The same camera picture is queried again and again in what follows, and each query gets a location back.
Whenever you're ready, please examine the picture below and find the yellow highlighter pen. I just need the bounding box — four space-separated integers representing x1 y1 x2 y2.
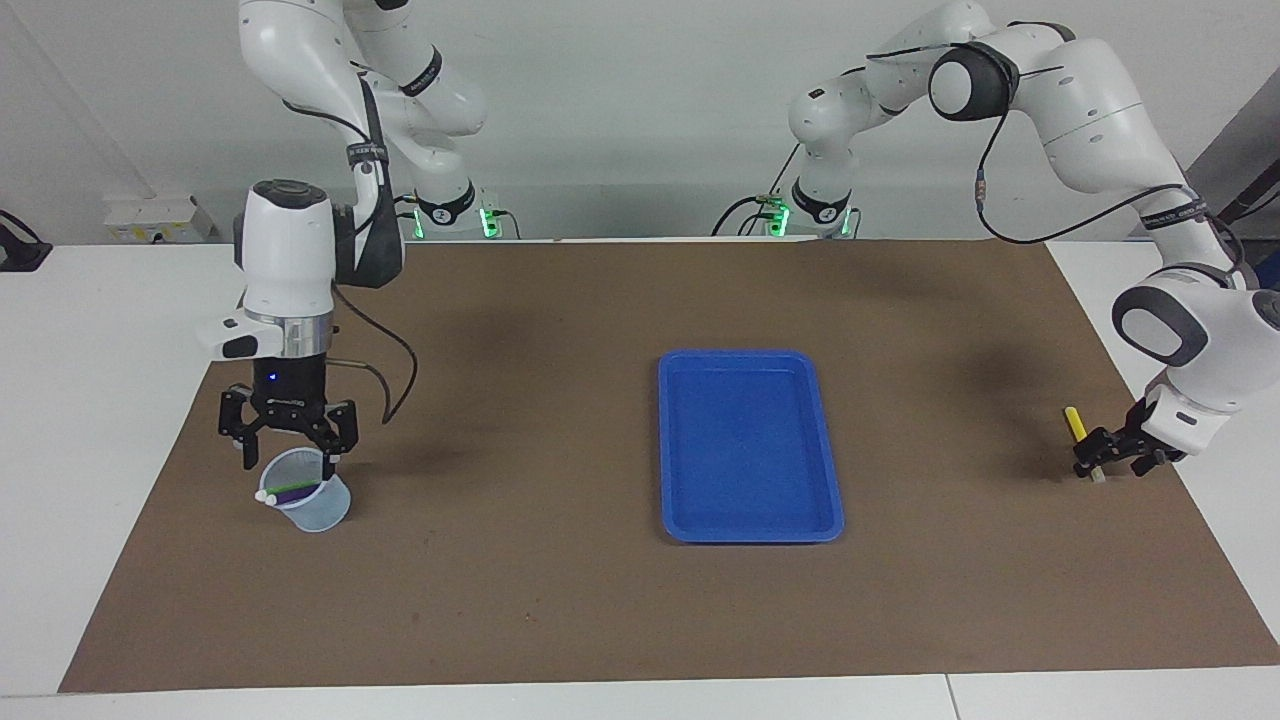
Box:
1064 405 1107 485

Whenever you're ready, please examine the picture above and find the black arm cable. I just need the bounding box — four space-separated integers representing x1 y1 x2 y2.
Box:
283 95 418 426
865 20 1251 291

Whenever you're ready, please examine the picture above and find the brown paper table mat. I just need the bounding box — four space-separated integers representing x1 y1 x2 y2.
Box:
58 238 1280 694

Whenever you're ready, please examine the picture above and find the translucent plastic cup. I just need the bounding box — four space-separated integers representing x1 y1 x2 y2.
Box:
259 447 352 534

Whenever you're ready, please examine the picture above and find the blue plastic tray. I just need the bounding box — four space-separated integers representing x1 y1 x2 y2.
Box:
657 348 846 545

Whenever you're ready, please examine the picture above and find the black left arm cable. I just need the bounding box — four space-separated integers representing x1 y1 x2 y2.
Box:
865 20 1251 291

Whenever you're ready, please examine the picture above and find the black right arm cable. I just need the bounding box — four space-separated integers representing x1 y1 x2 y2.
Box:
283 95 418 426

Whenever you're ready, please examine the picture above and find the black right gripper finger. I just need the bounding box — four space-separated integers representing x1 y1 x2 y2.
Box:
305 399 359 481
218 388 269 471

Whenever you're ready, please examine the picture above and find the black stand leg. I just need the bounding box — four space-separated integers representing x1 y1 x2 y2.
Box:
1210 158 1280 236

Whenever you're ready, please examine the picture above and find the black table clamp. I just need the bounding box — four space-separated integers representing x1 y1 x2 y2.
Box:
0 208 53 273

